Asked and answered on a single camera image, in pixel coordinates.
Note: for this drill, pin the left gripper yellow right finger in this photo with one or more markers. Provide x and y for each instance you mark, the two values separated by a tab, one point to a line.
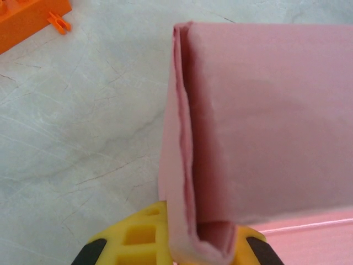
256	248

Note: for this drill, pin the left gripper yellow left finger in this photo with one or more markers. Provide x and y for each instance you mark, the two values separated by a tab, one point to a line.
138	240

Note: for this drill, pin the pink paper box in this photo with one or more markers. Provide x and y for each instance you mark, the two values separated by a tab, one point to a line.
262	110

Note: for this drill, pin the orange toy brick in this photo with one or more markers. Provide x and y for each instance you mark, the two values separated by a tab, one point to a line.
22	19

